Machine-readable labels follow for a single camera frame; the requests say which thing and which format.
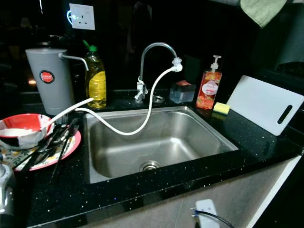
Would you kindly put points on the grey water filter canister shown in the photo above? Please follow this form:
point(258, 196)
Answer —
point(47, 92)

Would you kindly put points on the black fork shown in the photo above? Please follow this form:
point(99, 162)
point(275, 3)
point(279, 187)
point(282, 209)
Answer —
point(66, 145)

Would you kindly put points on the white plastic cutting board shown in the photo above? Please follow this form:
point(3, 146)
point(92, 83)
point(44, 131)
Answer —
point(261, 102)

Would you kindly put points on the steel sink drain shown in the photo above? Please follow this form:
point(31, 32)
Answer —
point(150, 166)

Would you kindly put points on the pink floral plate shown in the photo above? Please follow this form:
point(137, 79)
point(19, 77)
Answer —
point(71, 145)

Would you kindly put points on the white wall socket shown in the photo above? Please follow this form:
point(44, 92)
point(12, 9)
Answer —
point(82, 16)

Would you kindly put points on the yellow dish soap bottle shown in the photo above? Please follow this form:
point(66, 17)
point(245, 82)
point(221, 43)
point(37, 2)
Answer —
point(97, 85)

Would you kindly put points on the clear plastic soap container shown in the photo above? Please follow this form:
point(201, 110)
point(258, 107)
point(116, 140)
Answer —
point(182, 93)

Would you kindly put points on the yellow sponge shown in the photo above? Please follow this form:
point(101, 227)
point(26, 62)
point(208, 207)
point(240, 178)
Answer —
point(221, 108)

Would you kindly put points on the round steel tap hole cover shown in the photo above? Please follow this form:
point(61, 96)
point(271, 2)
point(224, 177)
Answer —
point(158, 99)

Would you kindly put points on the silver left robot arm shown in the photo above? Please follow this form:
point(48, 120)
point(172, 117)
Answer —
point(5, 194)

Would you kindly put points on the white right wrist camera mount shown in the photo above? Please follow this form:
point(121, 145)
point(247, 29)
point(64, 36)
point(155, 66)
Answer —
point(208, 214)

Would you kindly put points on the green towel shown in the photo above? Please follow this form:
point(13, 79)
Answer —
point(261, 10)

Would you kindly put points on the beige cabinet front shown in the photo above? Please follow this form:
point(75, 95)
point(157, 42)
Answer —
point(256, 190)

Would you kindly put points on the red hand soap pump bottle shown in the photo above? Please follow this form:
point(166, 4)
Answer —
point(209, 90)

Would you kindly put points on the stainless steel sink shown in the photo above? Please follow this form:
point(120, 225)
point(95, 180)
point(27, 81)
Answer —
point(166, 140)

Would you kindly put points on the red and white bowl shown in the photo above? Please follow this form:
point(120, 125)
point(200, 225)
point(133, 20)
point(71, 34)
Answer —
point(23, 121)

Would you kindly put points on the chrome gooseneck faucet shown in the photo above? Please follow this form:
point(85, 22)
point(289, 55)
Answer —
point(156, 45)

